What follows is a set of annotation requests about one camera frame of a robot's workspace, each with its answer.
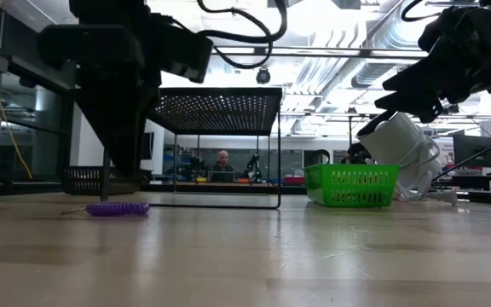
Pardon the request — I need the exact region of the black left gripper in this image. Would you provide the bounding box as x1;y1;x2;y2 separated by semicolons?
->
38;23;164;177

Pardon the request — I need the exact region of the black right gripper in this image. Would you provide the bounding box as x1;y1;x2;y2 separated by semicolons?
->
374;6;491;125

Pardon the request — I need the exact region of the black loop item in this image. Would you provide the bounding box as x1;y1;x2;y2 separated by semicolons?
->
308;148;332;167

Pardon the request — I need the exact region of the white desk lamp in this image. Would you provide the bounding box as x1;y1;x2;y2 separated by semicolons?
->
355;110;443;194

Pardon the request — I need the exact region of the black computer monitor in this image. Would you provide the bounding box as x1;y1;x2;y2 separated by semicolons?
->
452;133;491;169
141;131;156;162

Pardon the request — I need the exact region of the black slotted basket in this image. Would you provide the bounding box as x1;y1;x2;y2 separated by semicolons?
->
61;165;142;196

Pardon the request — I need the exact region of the purple coil wristband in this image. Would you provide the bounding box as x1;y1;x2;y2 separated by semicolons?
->
60;201;151;217

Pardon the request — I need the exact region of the person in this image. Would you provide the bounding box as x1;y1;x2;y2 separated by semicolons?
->
210;149;237;183
341;142;374;165

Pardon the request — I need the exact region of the black perforated metal monitor stand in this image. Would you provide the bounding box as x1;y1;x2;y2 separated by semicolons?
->
100;86;283;210

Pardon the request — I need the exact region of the green plastic basket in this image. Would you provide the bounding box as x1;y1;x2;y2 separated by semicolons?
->
303;163;401;209

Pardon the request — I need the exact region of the black ceiling spotlight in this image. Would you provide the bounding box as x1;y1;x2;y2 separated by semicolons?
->
255;67;272;85

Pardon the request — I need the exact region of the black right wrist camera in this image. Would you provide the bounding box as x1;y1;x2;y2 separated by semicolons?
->
418;7;463;55

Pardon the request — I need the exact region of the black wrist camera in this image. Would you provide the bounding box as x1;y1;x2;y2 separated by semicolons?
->
418;7;463;55
159;30;215;84

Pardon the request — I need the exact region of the black camera cable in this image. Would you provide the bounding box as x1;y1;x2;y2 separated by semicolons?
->
196;0;289;71
400;0;442;23

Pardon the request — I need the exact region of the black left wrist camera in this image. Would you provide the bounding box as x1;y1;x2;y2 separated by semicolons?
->
159;30;215;84

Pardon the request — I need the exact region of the yellow extension cord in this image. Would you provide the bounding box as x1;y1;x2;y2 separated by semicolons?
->
0;0;34;181

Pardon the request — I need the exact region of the white lamp cable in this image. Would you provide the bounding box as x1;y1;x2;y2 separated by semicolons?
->
394;131;460;207

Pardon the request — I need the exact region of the overhead frame light bar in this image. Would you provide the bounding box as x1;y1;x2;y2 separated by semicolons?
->
211;44;430;60

